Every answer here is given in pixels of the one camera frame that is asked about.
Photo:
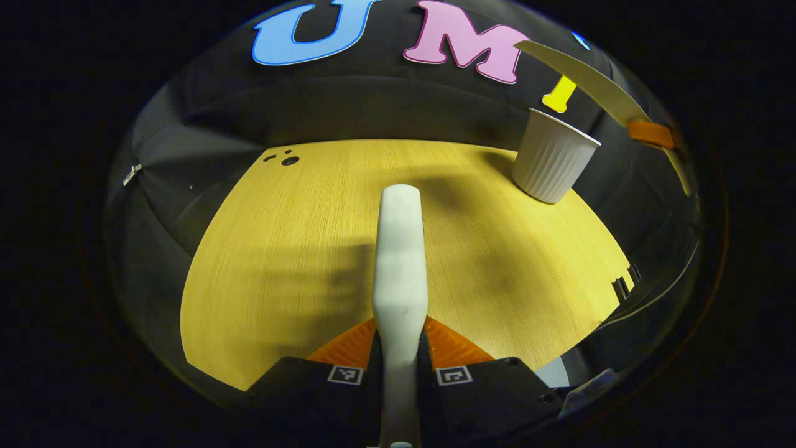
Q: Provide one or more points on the small white broom black bristles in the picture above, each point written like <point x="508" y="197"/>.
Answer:
<point x="400" y="261"/>

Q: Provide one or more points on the white dustpan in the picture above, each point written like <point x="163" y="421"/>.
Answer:
<point x="591" y="78"/>

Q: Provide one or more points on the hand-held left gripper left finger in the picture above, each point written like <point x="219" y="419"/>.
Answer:
<point x="311" y="404"/>

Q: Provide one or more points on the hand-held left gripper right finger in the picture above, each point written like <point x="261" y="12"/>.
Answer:
<point x="491" y="404"/>

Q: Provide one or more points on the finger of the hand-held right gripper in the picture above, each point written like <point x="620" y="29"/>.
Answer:
<point x="650" y="132"/>

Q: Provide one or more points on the black backdrop cloth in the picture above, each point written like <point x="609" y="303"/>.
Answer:
<point x="373" y="106"/>

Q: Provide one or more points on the white ribbed garbage bin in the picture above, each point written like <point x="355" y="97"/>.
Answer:
<point x="550" y="162"/>

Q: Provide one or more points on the metal cloth clip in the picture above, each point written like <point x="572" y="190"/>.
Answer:
<point x="132" y="174"/>

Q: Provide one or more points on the wooden desktop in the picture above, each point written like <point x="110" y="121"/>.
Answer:
<point x="280" y="218"/>

